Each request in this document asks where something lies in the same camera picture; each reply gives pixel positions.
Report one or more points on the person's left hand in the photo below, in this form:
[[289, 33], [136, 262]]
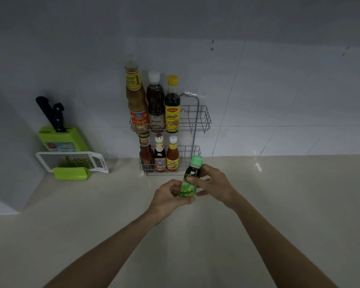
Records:
[[165, 200]]

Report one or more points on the person's right hand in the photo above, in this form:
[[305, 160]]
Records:
[[219, 187]]

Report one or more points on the small green label bottle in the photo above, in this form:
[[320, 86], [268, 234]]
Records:
[[187, 188]]

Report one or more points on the dark bottle red-white cap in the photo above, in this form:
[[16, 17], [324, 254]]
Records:
[[160, 155]]

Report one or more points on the orange sauce bottle white cap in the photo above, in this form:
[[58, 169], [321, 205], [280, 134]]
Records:
[[172, 155]]

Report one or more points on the red sauce bottle gold cap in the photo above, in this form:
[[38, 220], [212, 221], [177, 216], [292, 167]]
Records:
[[146, 154]]

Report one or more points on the dark bottle yellow label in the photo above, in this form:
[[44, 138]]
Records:
[[172, 107]]

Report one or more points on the dark bottle white cap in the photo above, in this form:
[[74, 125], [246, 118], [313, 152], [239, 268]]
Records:
[[155, 101]]

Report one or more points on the tall brown sauce bottle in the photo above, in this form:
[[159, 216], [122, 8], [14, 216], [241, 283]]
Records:
[[136, 101]]

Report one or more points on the person's left forearm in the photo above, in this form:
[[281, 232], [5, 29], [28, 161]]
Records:
[[105, 254]]

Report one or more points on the person's right forearm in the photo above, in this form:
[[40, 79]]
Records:
[[282, 245]]

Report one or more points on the green plastic grater holder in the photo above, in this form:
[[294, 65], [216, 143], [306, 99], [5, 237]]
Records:
[[70, 173]]

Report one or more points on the green knife block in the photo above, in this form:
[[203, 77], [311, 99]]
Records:
[[63, 140]]

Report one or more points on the white frame metal grater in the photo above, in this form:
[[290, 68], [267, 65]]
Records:
[[42, 160]]

